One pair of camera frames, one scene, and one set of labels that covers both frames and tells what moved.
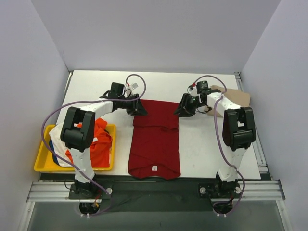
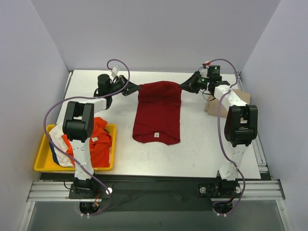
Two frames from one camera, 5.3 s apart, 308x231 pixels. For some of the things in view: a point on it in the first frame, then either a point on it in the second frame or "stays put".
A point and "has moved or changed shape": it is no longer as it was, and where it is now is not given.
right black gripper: [188, 105] -> [196, 82]
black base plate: [155, 193] stays put
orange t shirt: [100, 151] stays put
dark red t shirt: [154, 150] has moved or changed shape
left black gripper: [134, 105] -> [125, 87]
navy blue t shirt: [51, 146] stays put
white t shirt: [59, 146] stays put
